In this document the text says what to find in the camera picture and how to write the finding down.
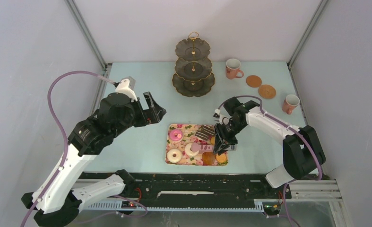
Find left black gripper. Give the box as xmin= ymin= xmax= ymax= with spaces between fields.
xmin=111 ymin=91 xmax=166 ymax=138

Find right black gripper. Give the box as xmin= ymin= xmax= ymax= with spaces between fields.
xmin=214 ymin=119 xmax=246 ymax=156

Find pink frosted donut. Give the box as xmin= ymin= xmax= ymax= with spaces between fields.
xmin=168 ymin=129 xmax=183 ymax=143

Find pink handled tongs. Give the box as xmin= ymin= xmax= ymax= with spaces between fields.
xmin=190 ymin=143 xmax=237 ymax=154

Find white donut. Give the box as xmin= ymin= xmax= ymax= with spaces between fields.
xmin=166 ymin=148 xmax=182 ymax=163
xmin=184 ymin=143 xmax=200 ymax=157

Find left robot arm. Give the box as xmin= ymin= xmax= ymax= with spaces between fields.
xmin=22 ymin=92 xmax=166 ymax=227

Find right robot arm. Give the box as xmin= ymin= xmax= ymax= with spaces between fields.
xmin=213 ymin=96 xmax=326 ymax=198

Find chocolate layered cake slice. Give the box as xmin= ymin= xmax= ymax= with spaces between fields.
xmin=195 ymin=125 xmax=216 ymax=141

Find orange round biscuit bottom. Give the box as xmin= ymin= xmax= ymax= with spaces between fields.
xmin=216 ymin=154 xmax=228 ymax=164

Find brown croissant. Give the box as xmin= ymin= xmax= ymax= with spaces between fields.
xmin=202 ymin=152 xmax=216 ymax=166

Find floral serving tray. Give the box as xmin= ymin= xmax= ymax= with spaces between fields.
xmin=165 ymin=124 xmax=228 ymax=166

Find three-tier dark cake stand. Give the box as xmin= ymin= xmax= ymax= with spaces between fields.
xmin=172 ymin=31 xmax=215 ymax=97

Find brown round coaster right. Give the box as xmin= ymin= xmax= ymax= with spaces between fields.
xmin=258 ymin=84 xmax=277 ymax=99

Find brown round coaster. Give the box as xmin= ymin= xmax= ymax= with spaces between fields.
xmin=258 ymin=84 xmax=277 ymax=99
xmin=246 ymin=75 xmax=262 ymax=88

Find brown round coaster left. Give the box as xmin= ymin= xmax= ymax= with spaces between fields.
xmin=246 ymin=75 xmax=262 ymax=88

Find pink mug near stand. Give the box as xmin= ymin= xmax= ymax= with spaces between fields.
xmin=225 ymin=58 xmax=244 ymax=79

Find pink mug at right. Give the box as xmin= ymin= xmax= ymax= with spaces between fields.
xmin=282 ymin=94 xmax=300 ymax=115

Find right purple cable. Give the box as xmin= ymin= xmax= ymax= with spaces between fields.
xmin=216 ymin=95 xmax=323 ymax=227

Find purple cable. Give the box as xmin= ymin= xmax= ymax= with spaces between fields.
xmin=20 ymin=70 xmax=118 ymax=227
xmin=216 ymin=95 xmax=323 ymax=227

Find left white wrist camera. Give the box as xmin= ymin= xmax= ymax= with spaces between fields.
xmin=114 ymin=77 xmax=138 ymax=102

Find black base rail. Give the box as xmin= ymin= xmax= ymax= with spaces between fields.
xmin=79 ymin=171 xmax=286 ymax=210

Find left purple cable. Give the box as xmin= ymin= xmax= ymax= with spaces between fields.
xmin=20 ymin=70 xmax=118 ymax=227

